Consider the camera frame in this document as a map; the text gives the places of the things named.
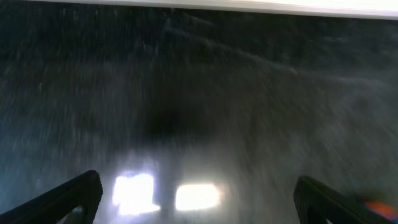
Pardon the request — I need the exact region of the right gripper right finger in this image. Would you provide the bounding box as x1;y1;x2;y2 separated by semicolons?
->
293;175;398;224

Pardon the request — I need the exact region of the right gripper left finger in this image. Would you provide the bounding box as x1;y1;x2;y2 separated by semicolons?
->
0;169;104;224

